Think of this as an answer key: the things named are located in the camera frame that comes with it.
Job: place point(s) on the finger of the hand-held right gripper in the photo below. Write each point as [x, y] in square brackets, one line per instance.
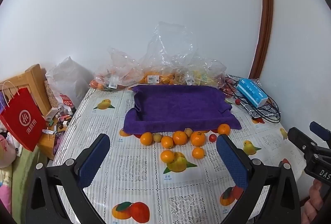
[320, 131]
[300, 137]

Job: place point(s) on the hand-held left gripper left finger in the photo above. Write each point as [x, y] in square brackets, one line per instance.
[94, 159]

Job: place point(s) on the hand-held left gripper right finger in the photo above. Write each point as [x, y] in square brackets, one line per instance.
[232, 159]

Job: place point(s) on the orange mandarin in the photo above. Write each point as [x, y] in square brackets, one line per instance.
[179, 137]
[167, 142]
[197, 138]
[224, 129]
[167, 156]
[146, 138]
[198, 152]

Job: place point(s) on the small tan round fruit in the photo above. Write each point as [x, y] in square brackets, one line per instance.
[157, 137]
[188, 132]

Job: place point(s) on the purple towel covered tray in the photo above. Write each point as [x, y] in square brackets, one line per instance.
[181, 107]

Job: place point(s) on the person's right hand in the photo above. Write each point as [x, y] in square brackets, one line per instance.
[313, 200]

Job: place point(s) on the grey checkered pouch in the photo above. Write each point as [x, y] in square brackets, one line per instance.
[260, 111]

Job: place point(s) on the wooden nightstand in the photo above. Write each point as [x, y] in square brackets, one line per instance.
[46, 143]

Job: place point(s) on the pile of small cosmetic bottles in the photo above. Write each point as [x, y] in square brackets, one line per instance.
[60, 118]

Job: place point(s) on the fruit printed tablecloth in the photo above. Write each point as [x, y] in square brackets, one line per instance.
[134, 115]

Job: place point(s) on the red and white packet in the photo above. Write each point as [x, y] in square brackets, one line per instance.
[66, 101]

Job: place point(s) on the blue tissue box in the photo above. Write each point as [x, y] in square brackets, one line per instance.
[252, 93]

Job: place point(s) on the green bedsheet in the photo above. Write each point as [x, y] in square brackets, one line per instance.
[23, 174]

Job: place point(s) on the clear bag of cherry tomatoes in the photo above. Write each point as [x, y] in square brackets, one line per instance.
[227, 86]

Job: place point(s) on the clear bag of leafy tangerines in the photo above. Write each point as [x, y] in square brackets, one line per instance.
[103, 83]

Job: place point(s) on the patterned paper gift bag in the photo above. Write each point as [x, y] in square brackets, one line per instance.
[50, 94]

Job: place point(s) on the red paper shopping bag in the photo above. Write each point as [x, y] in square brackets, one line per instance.
[23, 120]

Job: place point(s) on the white plastic bag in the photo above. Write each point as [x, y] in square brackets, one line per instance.
[69, 76]

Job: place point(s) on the pink plush toy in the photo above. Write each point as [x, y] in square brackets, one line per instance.
[6, 151]

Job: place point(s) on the clear bag of yellow fruit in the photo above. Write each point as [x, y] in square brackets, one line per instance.
[201, 76]

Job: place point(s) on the pink printed blanket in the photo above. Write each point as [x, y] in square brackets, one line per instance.
[4, 185]

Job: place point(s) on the wooden chair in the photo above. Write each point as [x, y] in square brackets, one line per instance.
[36, 79]

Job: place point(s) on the clear bag of small oranges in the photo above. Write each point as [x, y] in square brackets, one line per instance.
[160, 77]

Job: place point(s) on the brown wooden door frame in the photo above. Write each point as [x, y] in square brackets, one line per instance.
[267, 6]

